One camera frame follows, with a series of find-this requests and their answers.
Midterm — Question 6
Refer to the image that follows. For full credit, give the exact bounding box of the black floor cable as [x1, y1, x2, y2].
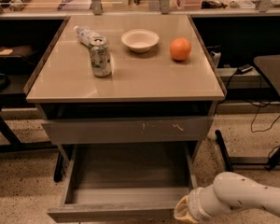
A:
[244, 100, 280, 133]

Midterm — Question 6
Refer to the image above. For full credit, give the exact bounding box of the white paper bowl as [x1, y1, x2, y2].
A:
[121, 29, 160, 53]

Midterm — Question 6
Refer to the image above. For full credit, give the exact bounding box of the orange fruit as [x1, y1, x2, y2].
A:
[170, 37, 191, 61]

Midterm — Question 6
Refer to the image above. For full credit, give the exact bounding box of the clear plastic water bottle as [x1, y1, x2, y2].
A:
[74, 26, 101, 47]

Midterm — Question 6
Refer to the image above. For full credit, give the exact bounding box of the black power adapter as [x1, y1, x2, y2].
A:
[236, 64, 253, 75]

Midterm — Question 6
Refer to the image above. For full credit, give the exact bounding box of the dark side table top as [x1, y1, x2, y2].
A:
[254, 54, 280, 98]

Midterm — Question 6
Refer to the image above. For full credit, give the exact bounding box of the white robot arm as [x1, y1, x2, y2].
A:
[174, 172, 280, 224]

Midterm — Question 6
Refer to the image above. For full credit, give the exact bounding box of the grey top drawer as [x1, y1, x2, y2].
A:
[42, 116, 213, 145]

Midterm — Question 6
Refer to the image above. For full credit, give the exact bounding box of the grey drawer cabinet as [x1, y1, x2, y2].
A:
[22, 14, 228, 185]

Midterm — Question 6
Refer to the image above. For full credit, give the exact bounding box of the green white soda can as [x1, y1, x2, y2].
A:
[89, 36, 111, 77]

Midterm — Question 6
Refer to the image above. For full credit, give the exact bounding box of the black table leg bar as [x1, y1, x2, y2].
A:
[215, 130, 233, 172]

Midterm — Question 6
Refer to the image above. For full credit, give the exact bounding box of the grey drawer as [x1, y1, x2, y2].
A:
[48, 143, 197, 223]
[42, 116, 213, 145]

